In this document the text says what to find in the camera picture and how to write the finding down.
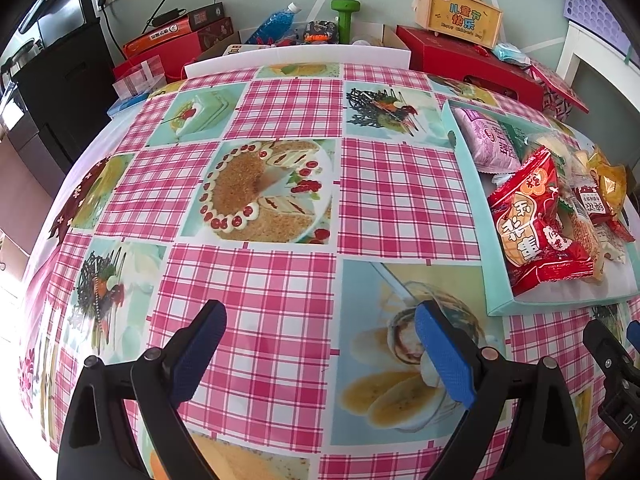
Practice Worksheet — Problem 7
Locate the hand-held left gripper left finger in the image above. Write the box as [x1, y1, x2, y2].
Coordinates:
[56, 300, 228, 480]

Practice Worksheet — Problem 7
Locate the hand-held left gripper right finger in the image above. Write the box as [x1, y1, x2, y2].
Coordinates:
[414, 300, 588, 480]

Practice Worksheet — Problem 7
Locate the orange beige snack packet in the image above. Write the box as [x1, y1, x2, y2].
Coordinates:
[570, 205, 606, 281]

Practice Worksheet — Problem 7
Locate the red snack packet white label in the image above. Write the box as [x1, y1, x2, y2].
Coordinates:
[572, 185, 636, 243]

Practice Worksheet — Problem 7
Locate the large red snack packet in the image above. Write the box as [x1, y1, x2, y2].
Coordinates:
[487, 146, 596, 297]

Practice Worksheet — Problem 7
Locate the teal-rimmed white tray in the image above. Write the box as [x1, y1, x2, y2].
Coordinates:
[440, 99, 640, 317]

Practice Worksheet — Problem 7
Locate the pink swiss roll packet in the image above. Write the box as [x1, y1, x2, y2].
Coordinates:
[457, 107, 523, 173]

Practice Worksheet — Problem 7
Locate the pink checkered printed tablecloth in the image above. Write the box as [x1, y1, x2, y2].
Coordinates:
[15, 62, 640, 480]

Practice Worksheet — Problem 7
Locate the light blue packet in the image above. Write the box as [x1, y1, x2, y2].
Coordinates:
[107, 95, 151, 118]

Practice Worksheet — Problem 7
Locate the red patterned octagonal box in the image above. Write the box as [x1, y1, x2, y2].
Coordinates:
[527, 57, 590, 121]

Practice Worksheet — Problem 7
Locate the small red clear-lid box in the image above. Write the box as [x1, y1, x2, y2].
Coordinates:
[112, 55, 166, 97]

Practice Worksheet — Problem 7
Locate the white shelf unit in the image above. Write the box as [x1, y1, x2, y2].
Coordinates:
[555, 25, 640, 96]

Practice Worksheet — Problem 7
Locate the black cabinet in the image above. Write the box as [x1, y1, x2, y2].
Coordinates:
[10, 15, 121, 161]

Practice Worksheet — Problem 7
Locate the red gift box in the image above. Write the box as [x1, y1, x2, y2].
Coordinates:
[396, 25, 545, 111]

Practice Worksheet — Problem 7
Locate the blue wet wipes pack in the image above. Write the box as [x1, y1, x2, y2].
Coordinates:
[492, 42, 531, 67]

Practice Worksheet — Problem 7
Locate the white printed carton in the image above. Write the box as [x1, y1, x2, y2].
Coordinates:
[222, 44, 273, 57]

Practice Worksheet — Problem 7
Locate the red flat box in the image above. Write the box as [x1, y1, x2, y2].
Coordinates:
[122, 17, 193, 58]

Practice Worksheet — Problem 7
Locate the purple perforated basket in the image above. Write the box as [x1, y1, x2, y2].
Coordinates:
[562, 0, 636, 51]

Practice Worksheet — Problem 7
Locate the black power adapter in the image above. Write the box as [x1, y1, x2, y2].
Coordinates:
[150, 7, 187, 26]

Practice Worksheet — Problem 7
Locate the blue liquid bottle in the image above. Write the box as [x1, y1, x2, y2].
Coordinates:
[245, 2, 302, 46]

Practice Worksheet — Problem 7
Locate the camouflage toy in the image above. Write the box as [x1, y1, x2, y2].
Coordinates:
[304, 20, 341, 43]

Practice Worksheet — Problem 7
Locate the green dumbbell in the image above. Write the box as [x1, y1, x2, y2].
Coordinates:
[331, 0, 361, 43]

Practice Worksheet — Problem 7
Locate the grey metal appliance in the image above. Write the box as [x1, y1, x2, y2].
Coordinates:
[0, 0, 101, 91]

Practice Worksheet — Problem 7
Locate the yellow case-shaped box with handle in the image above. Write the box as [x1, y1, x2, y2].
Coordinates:
[412, 0, 503, 51]

